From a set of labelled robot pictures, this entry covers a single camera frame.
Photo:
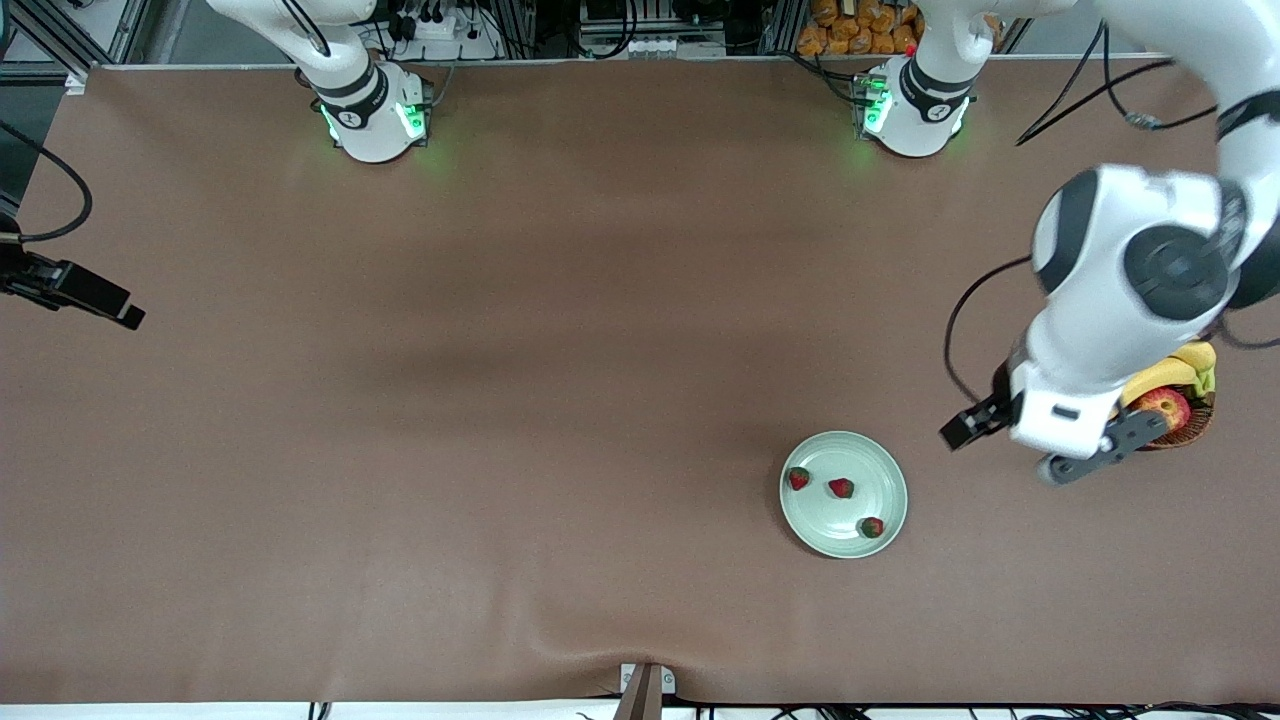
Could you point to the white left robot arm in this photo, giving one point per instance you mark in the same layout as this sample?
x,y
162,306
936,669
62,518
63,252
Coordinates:
x,y
1090,300

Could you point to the white power strip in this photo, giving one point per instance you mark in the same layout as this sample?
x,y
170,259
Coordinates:
x,y
455,30

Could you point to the pale green round plate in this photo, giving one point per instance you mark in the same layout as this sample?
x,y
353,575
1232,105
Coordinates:
x,y
843,520

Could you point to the red yellow apple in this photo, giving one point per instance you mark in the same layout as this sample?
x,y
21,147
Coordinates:
x,y
1170,408

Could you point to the pile of orange bread rolls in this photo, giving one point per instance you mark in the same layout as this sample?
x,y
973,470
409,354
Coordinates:
x,y
850,40

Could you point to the white terminal strip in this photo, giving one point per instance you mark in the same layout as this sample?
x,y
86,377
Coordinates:
x,y
655,46

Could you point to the silver aluminium frame rail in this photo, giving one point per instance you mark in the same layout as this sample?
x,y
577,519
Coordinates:
x,y
130,30

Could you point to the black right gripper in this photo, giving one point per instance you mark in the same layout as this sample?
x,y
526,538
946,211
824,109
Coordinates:
x,y
42,278

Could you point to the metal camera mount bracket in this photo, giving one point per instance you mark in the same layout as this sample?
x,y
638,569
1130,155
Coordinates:
x,y
645,695

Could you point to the yellow banana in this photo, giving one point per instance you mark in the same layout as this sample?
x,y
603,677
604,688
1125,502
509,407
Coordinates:
x,y
1165,375
1198,355

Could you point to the brown table cover cloth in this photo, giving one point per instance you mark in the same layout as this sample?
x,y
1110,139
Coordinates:
x,y
500,600

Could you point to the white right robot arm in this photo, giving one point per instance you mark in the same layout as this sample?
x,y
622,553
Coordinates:
x,y
375,130

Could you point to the brown wicker basket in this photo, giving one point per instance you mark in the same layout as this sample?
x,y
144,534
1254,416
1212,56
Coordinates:
x,y
1195,430

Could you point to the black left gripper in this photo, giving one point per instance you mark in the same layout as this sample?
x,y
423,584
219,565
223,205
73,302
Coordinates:
x,y
978,417

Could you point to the red strawberry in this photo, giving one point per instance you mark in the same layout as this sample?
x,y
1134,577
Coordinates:
x,y
798,479
842,488
872,527

